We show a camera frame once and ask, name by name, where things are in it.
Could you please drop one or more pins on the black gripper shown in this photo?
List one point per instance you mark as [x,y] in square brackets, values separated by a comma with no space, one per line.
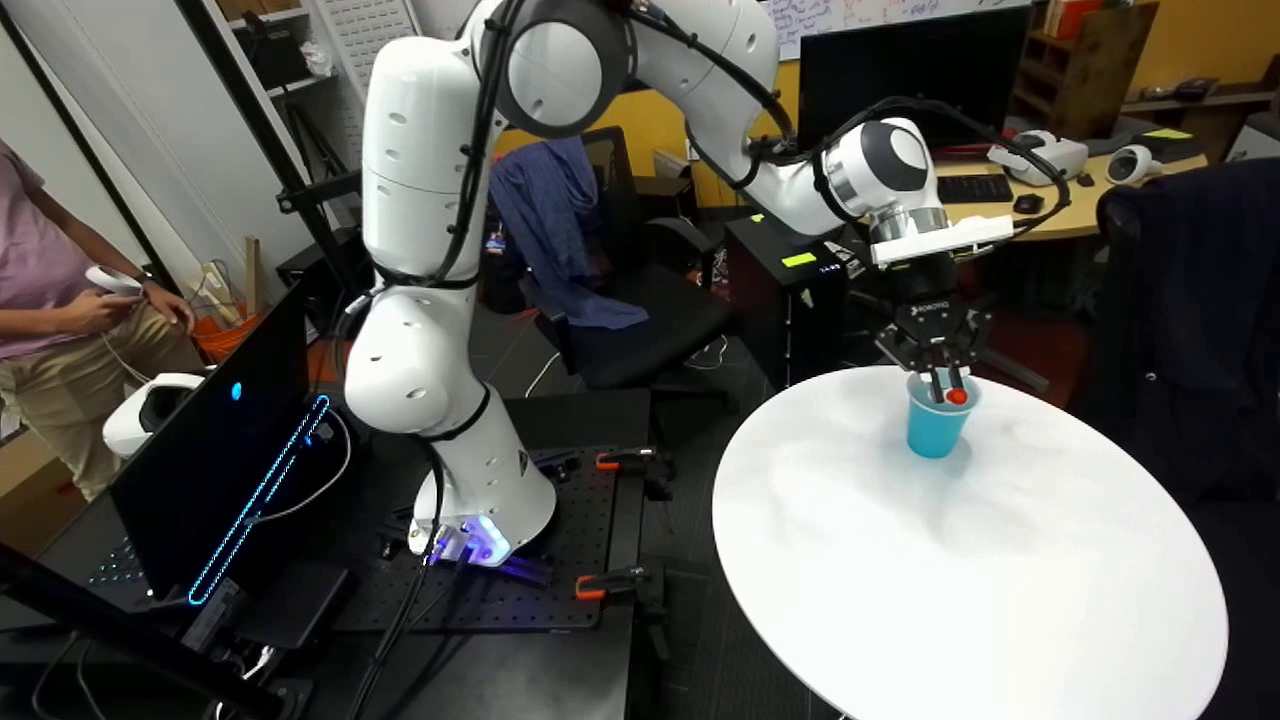
[938,335]

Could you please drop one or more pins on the blue cloth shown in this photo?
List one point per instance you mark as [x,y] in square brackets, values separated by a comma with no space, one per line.
[552,246]

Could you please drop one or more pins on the white VR headset black visor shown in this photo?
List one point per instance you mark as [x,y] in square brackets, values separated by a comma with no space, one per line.
[141,422]

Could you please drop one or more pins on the person left hand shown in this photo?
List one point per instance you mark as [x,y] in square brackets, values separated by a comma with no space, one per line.
[162,306]

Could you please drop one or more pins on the yellow round desk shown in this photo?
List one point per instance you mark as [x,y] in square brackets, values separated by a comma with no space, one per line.
[1107,215]

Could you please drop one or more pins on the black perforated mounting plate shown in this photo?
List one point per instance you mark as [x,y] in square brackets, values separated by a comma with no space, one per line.
[533,624]

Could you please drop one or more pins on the black tripod leg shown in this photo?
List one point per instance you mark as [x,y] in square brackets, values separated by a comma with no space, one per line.
[83,604]

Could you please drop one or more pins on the black box with blue light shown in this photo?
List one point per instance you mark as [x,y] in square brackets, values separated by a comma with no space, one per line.
[214,466]

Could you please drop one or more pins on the black office chair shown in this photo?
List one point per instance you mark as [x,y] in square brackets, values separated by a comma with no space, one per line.
[641,324]

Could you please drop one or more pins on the black computer mouse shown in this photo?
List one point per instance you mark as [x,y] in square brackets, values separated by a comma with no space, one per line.
[1024,207]

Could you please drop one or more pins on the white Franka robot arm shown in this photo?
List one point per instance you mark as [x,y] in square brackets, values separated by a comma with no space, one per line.
[415,345]

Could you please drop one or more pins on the person in pink shirt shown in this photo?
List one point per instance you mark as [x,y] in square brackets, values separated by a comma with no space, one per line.
[41,345]

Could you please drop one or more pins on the white handheld controller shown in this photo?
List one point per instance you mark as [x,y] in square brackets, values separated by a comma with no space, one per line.
[110,276]

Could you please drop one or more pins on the blue plastic cup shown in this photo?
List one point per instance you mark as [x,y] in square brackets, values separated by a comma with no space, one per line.
[932,429]

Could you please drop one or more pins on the black computer monitor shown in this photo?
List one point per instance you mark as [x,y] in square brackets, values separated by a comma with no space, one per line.
[923,66]

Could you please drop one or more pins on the wooden shelf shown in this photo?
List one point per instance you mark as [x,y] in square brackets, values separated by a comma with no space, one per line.
[1086,66]

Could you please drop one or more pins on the black jacket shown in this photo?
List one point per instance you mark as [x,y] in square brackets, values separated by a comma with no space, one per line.
[1187,322]

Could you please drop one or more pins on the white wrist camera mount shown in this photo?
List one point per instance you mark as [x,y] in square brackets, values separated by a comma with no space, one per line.
[942,240]

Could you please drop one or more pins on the orange black clamp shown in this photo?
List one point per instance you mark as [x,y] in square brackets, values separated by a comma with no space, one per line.
[627,461]
[606,585]

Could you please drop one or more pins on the black keyboard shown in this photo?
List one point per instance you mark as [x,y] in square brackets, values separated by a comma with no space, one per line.
[982,189]

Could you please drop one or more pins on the whiteboard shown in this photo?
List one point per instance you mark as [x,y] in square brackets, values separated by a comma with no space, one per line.
[866,12]

